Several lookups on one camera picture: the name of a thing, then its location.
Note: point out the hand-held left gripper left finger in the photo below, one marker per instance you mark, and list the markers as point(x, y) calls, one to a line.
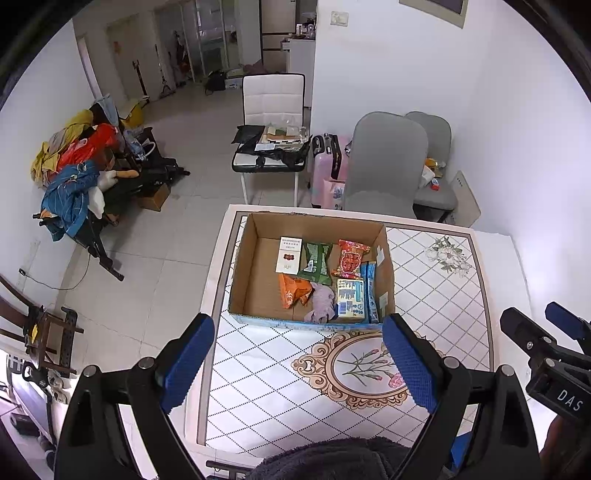
point(187, 364)

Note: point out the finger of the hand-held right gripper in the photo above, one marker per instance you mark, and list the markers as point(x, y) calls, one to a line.
point(565, 321)
point(524, 332)

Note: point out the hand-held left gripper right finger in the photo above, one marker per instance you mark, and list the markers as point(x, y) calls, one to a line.
point(411, 364)

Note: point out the blue tube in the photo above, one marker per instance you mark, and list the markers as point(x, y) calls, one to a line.
point(371, 295)

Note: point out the white blue carton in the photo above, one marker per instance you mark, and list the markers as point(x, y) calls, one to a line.
point(349, 300)

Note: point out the purple cloth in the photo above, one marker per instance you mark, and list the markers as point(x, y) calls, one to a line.
point(323, 302)

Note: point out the red snack packet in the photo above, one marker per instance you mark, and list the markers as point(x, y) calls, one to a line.
point(352, 258)

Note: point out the orange snack packet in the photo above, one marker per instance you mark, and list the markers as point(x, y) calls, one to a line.
point(293, 290)

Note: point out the green snack packet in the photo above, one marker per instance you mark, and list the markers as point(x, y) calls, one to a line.
point(315, 263)

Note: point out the white box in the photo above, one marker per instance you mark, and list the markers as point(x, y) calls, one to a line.
point(288, 254)

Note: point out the dark fleece clothing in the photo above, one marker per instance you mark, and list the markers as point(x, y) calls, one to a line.
point(323, 461)

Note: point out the dark wooden chair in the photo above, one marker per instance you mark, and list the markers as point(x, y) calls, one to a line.
point(51, 332)

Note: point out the white board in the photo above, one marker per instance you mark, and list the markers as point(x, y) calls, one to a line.
point(466, 198)

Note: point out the grey chair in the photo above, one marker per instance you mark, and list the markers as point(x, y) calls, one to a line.
point(388, 161)
point(438, 198)

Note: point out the small cardboard box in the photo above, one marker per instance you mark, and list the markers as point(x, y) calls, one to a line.
point(154, 197)

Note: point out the small red box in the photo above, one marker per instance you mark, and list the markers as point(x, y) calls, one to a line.
point(434, 185)

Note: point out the white plastic bag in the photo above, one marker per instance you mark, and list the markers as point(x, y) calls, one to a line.
point(425, 175)

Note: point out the pink printed bag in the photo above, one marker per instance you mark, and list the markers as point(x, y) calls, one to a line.
point(333, 194)

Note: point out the yellow packet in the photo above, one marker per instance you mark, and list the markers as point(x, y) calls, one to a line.
point(432, 162)

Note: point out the black exercise machine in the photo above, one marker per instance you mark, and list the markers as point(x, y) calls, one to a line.
point(147, 173)

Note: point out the white plush toy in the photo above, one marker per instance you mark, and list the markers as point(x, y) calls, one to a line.
point(104, 184)

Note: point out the blue garment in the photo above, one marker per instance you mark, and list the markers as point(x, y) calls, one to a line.
point(69, 194)

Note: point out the pink suitcase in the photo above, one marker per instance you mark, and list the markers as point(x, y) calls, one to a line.
point(325, 157)

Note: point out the black bag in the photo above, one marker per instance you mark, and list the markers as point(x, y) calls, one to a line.
point(277, 154)

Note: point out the black flat sleeve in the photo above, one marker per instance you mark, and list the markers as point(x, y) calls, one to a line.
point(249, 134)

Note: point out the red plastic bag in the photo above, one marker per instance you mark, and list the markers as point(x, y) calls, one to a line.
point(85, 143)

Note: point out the stack of papers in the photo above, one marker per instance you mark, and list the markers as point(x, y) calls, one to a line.
point(284, 134)

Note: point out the yellow garment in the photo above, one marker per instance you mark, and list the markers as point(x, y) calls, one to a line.
point(51, 152)

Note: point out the yellow bag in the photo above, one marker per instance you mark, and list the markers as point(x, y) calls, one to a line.
point(135, 113)

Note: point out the white padded chair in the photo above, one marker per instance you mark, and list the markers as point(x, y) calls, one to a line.
point(274, 97)

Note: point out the black backpack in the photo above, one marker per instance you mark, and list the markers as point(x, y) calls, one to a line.
point(215, 82)

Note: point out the white cabinet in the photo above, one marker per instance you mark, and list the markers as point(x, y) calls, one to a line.
point(300, 55)

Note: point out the wall frame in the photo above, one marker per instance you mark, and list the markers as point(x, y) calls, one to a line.
point(434, 11)

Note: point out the wall switch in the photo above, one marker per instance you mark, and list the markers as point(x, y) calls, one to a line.
point(339, 18)

